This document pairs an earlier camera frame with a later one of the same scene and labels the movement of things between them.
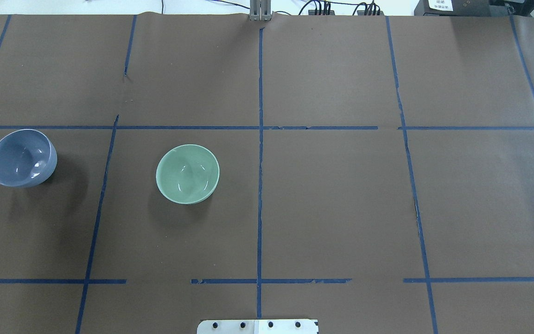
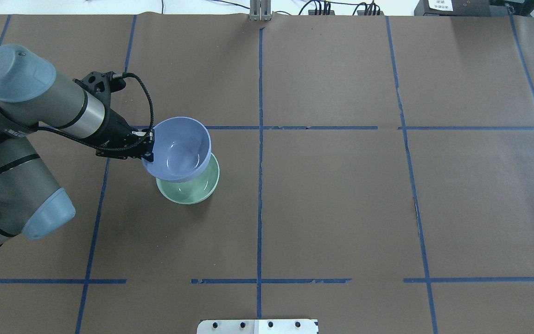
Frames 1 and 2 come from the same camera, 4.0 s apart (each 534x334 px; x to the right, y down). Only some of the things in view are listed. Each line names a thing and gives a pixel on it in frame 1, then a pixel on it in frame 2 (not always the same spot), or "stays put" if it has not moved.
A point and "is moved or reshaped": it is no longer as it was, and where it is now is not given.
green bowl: x=187 y=174 stays put
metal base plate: x=258 y=326 stays put
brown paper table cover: x=379 y=174 stays put
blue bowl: x=22 y=158 is moved or reshaped
